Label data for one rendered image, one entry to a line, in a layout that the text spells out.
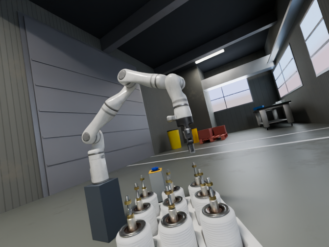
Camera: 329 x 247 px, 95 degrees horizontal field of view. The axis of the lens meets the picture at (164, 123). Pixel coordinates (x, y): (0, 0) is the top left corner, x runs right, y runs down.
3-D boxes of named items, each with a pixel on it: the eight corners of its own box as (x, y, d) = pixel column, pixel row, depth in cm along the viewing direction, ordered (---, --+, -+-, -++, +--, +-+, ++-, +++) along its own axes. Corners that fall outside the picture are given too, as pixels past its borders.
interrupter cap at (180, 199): (165, 209, 49) (164, 208, 49) (160, 201, 57) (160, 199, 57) (186, 202, 51) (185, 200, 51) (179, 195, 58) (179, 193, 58)
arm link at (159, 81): (188, 77, 72) (164, 76, 79) (179, 73, 64) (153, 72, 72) (185, 92, 73) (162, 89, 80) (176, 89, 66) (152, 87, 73)
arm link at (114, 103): (135, 74, 93) (113, 107, 97) (124, 65, 85) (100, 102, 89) (143, 80, 89) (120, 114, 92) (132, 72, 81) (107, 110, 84)
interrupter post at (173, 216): (179, 218, 42) (177, 206, 43) (176, 223, 40) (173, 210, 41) (172, 217, 44) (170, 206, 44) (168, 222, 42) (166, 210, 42)
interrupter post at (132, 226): (130, 227, 43) (128, 215, 44) (138, 226, 43) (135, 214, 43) (127, 233, 41) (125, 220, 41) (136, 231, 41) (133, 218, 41)
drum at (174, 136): (174, 148, 599) (170, 131, 605) (184, 146, 578) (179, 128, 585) (168, 150, 559) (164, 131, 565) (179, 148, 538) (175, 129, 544)
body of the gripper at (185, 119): (192, 113, 64) (198, 135, 63) (190, 116, 72) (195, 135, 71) (175, 117, 64) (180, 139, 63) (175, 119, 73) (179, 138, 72)
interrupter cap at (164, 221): (191, 213, 43) (191, 211, 44) (181, 230, 37) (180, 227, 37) (169, 212, 47) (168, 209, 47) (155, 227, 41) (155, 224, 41)
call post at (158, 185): (160, 234, 77) (148, 173, 80) (161, 227, 84) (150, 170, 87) (174, 232, 77) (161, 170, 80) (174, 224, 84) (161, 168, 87)
